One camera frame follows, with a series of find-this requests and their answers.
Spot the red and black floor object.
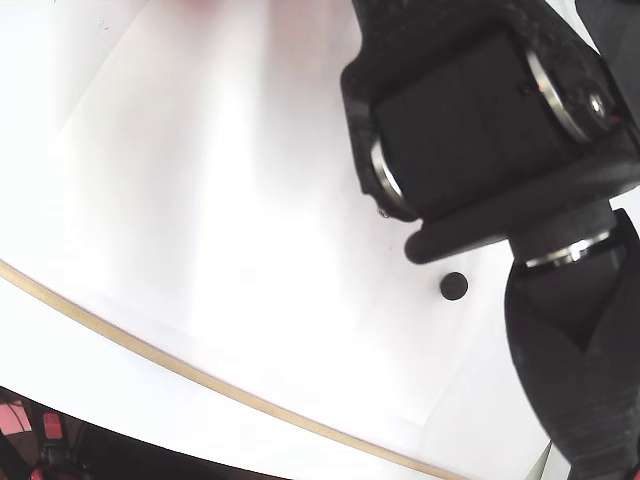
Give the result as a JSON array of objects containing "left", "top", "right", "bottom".
[{"left": 0, "top": 387, "right": 89, "bottom": 480}]

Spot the dark blueberry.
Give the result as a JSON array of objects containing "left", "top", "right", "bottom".
[{"left": 439, "top": 272, "right": 470, "bottom": 302}]

